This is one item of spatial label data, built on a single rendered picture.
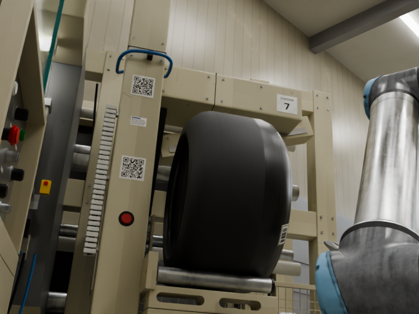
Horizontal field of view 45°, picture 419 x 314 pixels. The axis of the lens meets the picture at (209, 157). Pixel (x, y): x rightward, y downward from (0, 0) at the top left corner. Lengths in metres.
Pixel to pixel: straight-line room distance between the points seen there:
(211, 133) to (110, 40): 4.88
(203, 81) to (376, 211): 1.23
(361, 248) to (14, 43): 0.67
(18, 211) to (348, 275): 0.84
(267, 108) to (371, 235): 1.26
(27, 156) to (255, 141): 0.63
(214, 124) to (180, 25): 5.78
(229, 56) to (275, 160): 6.36
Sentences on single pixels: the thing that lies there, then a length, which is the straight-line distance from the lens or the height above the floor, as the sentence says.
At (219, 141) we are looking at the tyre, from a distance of 1.43.
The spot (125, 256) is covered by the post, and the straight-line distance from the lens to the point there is 1.48.
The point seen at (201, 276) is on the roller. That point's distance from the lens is 1.42.
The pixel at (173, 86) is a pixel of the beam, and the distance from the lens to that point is 2.00.
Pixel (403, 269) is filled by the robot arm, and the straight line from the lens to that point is 0.83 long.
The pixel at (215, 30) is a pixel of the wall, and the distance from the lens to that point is 7.76.
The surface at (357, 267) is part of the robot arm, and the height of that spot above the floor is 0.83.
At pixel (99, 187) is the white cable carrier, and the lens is 1.53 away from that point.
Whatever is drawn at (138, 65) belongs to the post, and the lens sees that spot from 1.72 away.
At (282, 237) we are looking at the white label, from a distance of 1.46.
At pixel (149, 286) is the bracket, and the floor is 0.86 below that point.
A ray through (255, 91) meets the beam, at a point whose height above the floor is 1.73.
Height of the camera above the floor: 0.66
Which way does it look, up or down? 23 degrees up
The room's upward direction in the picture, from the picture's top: 3 degrees clockwise
